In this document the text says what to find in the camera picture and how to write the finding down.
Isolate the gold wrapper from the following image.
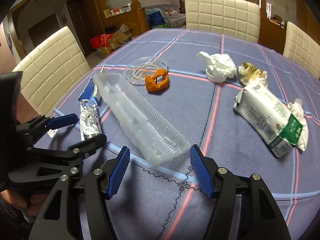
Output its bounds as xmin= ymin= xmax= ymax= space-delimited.
xmin=237 ymin=62 xmax=268 ymax=88

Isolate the cream chair far centre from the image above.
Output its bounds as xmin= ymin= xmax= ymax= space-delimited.
xmin=185 ymin=0 xmax=260 ymax=43

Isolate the orange peel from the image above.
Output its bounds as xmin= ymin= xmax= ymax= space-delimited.
xmin=145 ymin=68 xmax=170 ymax=93

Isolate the cream chair left side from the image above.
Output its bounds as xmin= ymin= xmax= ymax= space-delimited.
xmin=13 ymin=26 xmax=91 ymax=115

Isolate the cream chair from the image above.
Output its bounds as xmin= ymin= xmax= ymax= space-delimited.
xmin=13 ymin=26 xmax=91 ymax=115
xmin=185 ymin=0 xmax=260 ymax=43
xmin=283 ymin=22 xmax=320 ymax=80

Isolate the green white milk carton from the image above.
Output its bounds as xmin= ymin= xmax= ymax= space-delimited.
xmin=233 ymin=81 xmax=304 ymax=158

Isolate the cardboard boxes pile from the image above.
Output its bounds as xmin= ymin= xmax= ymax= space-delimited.
xmin=96 ymin=24 xmax=133 ymax=59

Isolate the clear plastic tray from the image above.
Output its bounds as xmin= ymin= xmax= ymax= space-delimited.
xmin=93 ymin=72 xmax=190 ymax=165

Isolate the clear round plastic lid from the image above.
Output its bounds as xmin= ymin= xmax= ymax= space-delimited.
xmin=123 ymin=56 xmax=168 ymax=86

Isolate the wooden partition cabinet left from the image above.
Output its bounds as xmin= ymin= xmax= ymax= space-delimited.
xmin=93 ymin=0 xmax=149 ymax=35

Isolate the blue plaid tablecloth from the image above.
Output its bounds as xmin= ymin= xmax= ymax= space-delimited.
xmin=35 ymin=28 xmax=320 ymax=240

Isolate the silver foil wrapper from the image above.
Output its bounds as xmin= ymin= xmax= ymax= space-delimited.
xmin=79 ymin=99 xmax=102 ymax=141

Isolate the blue small carton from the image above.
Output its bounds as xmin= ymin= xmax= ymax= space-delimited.
xmin=78 ymin=77 xmax=101 ymax=106

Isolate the red bag on floor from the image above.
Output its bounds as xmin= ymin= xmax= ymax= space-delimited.
xmin=90 ymin=34 xmax=113 ymax=49

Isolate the grey sofa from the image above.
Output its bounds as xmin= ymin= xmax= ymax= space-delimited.
xmin=145 ymin=4 xmax=186 ymax=28

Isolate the person's left hand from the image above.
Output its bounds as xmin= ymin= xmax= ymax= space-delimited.
xmin=1 ymin=189 xmax=48 ymax=217

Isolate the wooden partition cabinet right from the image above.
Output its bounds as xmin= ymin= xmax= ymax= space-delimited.
xmin=258 ymin=0 xmax=286 ymax=55

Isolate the white tissue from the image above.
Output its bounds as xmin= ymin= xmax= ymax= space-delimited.
xmin=196 ymin=51 xmax=237 ymax=83
xmin=287 ymin=98 xmax=309 ymax=152

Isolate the wooden partition cabinet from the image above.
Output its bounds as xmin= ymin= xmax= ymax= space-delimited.
xmin=93 ymin=0 xmax=149 ymax=35
xmin=258 ymin=0 xmax=286 ymax=55

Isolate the cream chair far right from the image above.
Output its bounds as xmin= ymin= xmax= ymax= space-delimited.
xmin=283 ymin=22 xmax=320 ymax=80

